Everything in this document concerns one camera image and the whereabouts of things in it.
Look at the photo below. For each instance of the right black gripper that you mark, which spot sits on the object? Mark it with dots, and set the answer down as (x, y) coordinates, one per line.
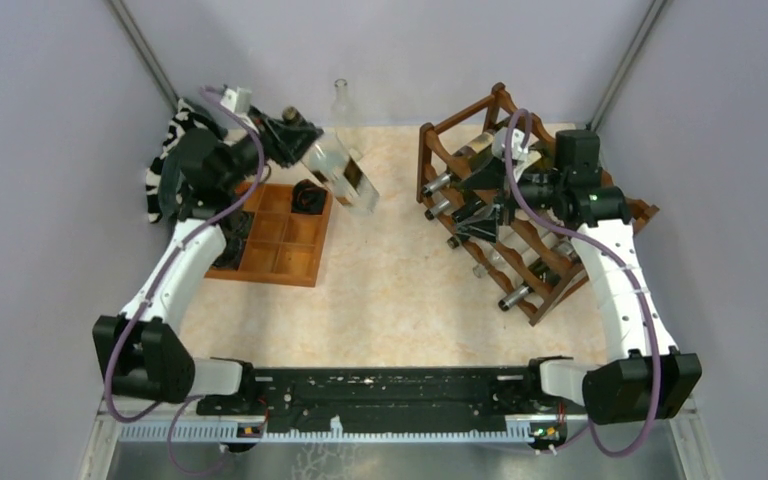
(482, 225)

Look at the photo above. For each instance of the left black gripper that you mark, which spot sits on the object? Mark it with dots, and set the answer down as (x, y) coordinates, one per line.
(285, 141)

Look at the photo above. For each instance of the dark wine bottle black cap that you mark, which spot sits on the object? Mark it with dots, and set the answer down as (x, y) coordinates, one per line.
(472, 205)

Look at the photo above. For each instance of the brown wooden wine rack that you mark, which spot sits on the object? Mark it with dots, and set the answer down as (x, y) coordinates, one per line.
(515, 225)

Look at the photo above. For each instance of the clear square spirit bottle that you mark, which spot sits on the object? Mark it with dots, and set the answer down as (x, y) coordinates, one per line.
(332, 164)

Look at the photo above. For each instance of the dark green wine bottle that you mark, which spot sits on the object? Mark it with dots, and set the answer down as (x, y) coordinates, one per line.
(459, 164)

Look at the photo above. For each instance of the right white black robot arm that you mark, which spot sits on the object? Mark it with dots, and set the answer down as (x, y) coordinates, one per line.
(616, 285)

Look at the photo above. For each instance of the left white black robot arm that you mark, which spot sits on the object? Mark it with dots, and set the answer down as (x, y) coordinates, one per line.
(139, 351)

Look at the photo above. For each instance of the black rolled sock top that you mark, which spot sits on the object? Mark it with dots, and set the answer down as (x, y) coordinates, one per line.
(308, 198)

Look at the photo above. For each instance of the grey blue cloth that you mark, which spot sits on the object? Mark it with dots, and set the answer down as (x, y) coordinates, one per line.
(181, 171)

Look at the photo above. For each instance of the dark rolled sock middle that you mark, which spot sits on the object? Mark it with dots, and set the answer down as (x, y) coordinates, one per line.
(237, 225)

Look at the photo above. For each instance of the dark rolled sock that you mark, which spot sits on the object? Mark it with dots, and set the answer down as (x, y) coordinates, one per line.
(231, 256)
(237, 225)

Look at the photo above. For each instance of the orange wooden compartment tray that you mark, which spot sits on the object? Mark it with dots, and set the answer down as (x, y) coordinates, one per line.
(283, 248)

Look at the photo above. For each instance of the zebra striped cloth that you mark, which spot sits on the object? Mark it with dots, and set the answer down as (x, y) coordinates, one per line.
(188, 116)

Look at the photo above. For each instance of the dark rolled sock front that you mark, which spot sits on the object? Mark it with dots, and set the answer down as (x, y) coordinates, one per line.
(231, 256)

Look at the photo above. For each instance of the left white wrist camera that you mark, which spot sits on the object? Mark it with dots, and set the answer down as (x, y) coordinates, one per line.
(236, 100)

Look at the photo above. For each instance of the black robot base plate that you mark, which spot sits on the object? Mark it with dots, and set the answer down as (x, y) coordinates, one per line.
(388, 401)

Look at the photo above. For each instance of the grey cable comb strip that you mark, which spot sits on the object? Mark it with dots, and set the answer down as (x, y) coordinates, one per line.
(232, 432)

